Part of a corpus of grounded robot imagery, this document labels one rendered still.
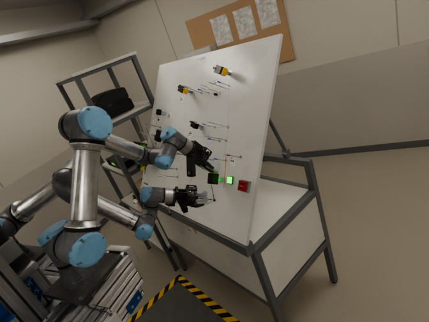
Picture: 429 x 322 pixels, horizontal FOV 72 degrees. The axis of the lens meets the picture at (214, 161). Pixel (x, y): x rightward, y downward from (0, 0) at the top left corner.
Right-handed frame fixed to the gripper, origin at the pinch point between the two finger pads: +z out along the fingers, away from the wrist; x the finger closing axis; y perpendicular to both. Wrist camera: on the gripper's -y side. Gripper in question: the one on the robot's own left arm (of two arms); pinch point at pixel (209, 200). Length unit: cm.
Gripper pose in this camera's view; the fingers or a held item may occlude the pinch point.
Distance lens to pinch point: 154.2
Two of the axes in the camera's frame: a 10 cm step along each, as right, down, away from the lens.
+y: 3.0, -7.2, -6.3
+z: 9.4, 1.0, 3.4
